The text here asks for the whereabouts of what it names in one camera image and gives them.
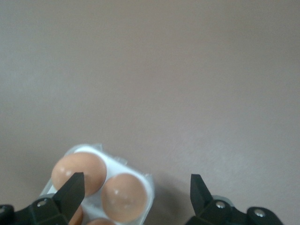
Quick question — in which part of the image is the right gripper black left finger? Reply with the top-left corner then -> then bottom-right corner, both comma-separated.
0,172 -> 85,225

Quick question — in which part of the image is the brown egg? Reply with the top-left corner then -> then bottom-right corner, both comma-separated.
100,172 -> 149,223
51,152 -> 108,197
69,204 -> 84,225
85,217 -> 117,225

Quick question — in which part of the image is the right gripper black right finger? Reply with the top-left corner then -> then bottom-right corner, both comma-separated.
187,173 -> 285,225

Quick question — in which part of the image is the clear plastic egg box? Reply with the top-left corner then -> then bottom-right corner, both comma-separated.
38,143 -> 156,225

